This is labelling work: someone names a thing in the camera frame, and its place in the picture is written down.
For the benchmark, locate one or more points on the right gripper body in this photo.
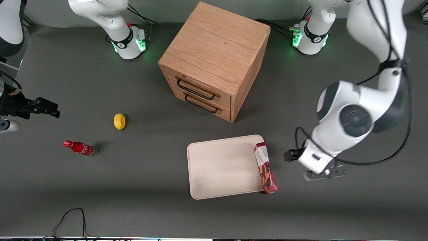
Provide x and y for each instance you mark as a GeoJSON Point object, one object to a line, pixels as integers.
{"type": "Point", "coordinates": [12, 104]}

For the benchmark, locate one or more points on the red cookie box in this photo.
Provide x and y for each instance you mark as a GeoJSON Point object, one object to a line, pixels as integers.
{"type": "Point", "coordinates": [265, 170]}

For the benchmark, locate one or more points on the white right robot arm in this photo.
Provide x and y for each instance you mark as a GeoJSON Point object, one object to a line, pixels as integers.
{"type": "Point", "coordinates": [113, 20]}

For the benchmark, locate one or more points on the beige plastic tray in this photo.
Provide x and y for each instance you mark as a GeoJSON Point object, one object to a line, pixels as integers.
{"type": "Point", "coordinates": [224, 167]}

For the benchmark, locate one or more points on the red cola bottle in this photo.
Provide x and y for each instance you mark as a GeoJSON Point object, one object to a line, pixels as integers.
{"type": "Point", "coordinates": [80, 147]}

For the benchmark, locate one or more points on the yellow lemon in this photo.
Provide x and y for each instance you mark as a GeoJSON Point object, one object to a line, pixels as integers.
{"type": "Point", "coordinates": [119, 121]}

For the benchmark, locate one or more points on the oak wooden drawer cabinet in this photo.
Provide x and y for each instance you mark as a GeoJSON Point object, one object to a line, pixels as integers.
{"type": "Point", "coordinates": [217, 43]}

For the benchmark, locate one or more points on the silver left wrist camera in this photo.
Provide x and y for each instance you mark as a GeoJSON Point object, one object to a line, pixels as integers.
{"type": "Point", "coordinates": [329, 172]}

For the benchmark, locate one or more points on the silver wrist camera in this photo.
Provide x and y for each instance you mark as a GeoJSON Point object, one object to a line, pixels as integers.
{"type": "Point", "coordinates": [329, 172]}
{"type": "Point", "coordinates": [8, 126]}

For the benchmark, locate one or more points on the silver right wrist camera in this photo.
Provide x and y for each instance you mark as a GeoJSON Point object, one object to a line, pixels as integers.
{"type": "Point", "coordinates": [8, 126]}

